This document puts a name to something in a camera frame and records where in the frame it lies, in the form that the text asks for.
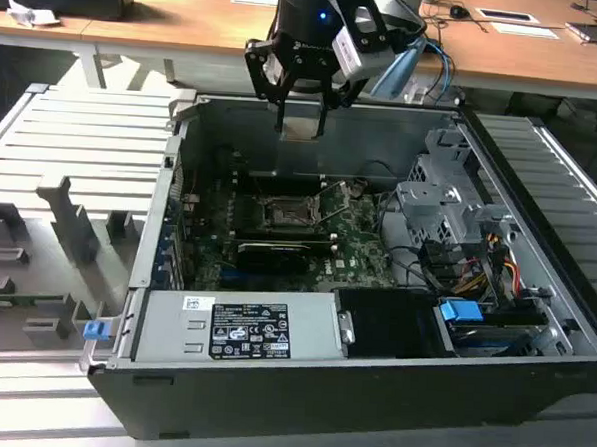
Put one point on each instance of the silver metal drive cage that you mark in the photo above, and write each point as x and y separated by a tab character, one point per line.
427	200

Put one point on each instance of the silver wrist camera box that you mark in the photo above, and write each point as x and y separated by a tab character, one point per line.
355	56

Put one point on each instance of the green motherboard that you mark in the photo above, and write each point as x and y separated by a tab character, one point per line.
363	237

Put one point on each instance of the green RAM stick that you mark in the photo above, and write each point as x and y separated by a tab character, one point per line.
19	299

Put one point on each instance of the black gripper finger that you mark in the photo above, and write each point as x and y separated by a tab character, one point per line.
258	81
322	119

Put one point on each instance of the blue case latch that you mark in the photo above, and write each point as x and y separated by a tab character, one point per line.
95	331

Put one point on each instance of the CPU socket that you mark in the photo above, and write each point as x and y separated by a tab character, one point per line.
279	213

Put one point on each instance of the black PC case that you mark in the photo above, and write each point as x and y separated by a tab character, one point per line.
319	405

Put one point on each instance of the crumpled white paper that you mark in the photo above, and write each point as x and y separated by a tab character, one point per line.
29	16

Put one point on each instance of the hard disk in blue carrier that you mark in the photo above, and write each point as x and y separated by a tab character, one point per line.
459	312

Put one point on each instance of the RAM slot with white clips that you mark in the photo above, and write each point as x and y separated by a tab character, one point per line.
280	183
281	175

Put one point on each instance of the CPU with silver top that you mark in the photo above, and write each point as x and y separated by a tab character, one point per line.
300	128

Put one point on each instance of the grey parts rack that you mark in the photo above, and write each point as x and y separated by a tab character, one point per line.
68	221

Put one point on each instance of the wooden desk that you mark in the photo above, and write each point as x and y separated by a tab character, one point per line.
189	25

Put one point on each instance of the grey power supply unit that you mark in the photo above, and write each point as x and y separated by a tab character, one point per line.
168	327

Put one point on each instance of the RAM slot with black clips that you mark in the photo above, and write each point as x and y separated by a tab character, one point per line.
281	179
280	187

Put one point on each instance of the black computer mouse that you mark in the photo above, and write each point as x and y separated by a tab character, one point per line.
459	11

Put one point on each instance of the black graphics card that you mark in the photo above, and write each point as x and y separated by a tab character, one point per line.
271	259

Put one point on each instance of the black plastic shroud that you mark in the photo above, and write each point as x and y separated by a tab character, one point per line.
388	323

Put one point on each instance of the grey case hinge bracket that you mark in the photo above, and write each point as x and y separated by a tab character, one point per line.
182	101

